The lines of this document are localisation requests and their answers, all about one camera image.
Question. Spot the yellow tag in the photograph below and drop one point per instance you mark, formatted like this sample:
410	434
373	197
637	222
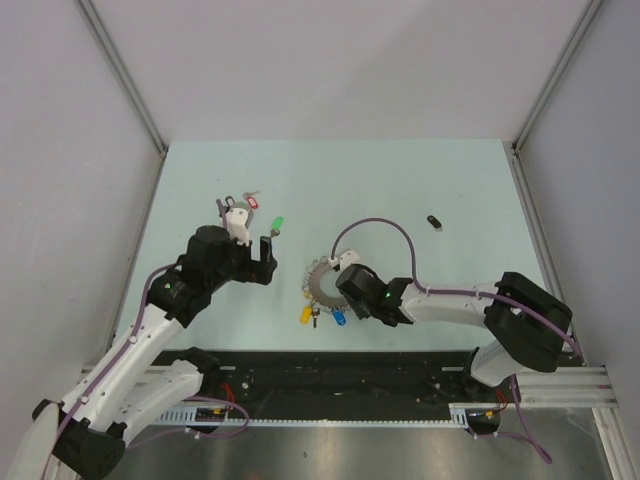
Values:
305	316

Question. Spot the green tag key upper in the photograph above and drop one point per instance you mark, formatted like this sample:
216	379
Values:
242	205

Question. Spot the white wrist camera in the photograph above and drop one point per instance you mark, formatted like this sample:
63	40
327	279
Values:
347	258
238	220

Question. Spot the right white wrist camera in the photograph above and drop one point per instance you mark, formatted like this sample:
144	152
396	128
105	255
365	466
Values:
347	258

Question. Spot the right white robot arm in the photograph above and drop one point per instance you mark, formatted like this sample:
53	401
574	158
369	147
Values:
529	326

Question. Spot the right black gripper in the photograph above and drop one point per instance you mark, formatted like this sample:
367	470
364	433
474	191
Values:
360	312

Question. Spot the green tag key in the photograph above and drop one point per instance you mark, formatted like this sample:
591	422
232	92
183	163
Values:
276	226
242	205

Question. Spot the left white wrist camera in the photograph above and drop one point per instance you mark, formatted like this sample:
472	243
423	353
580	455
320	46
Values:
238	220

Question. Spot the metal disc keyring organiser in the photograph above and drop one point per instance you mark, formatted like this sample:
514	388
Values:
318	286

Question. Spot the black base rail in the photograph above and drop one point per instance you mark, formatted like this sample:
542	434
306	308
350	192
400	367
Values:
441	376

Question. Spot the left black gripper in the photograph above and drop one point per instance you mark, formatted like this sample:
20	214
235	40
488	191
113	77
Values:
254	270

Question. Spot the green tag key lower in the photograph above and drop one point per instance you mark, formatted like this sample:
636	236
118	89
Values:
276	226

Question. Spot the red tag key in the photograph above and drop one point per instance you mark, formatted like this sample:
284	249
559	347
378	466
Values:
251	200

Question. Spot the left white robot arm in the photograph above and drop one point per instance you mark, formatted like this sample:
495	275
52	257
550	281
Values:
90	428

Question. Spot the blue tag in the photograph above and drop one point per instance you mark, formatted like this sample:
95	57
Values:
339	317

